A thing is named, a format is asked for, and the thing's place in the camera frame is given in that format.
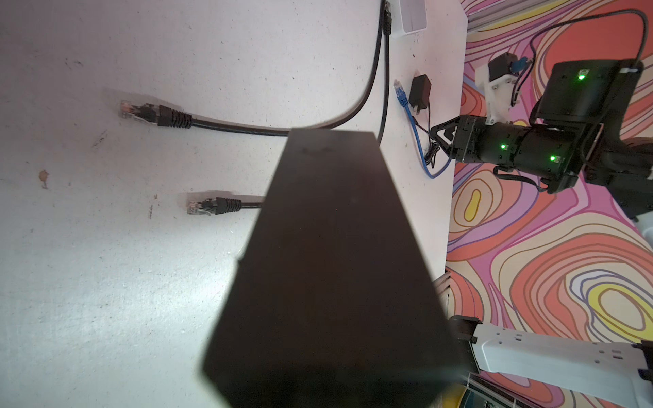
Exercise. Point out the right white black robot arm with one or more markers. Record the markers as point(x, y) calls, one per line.
point(549, 255)

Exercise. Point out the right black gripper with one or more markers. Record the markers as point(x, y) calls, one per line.
point(460, 138)

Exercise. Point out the small white network switch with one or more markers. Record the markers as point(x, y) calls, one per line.
point(413, 16)

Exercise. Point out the black network switch box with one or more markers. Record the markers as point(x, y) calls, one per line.
point(332, 303)

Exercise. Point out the black power adapter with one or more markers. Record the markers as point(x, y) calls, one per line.
point(419, 96)

